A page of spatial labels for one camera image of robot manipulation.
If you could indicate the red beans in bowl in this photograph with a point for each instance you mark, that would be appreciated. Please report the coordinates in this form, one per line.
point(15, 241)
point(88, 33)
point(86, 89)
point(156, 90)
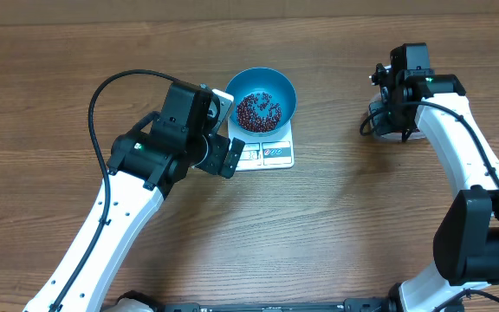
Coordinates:
point(258, 113)

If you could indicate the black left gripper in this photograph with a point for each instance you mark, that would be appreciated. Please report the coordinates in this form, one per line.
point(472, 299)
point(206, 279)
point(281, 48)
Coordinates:
point(220, 146)

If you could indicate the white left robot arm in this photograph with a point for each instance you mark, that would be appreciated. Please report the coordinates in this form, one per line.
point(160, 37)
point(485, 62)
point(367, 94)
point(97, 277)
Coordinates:
point(145, 163)

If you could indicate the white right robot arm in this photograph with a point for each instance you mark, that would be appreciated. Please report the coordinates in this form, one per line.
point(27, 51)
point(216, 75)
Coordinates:
point(415, 102)

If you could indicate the teal blue bowl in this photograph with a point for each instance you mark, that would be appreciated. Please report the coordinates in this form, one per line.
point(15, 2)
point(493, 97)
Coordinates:
point(268, 80)

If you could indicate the clear plastic bean container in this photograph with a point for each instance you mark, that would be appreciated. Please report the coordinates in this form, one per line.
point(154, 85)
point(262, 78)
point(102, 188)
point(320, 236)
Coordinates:
point(384, 130)

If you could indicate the white digital kitchen scale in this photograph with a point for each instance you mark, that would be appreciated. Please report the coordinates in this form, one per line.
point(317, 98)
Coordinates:
point(264, 151)

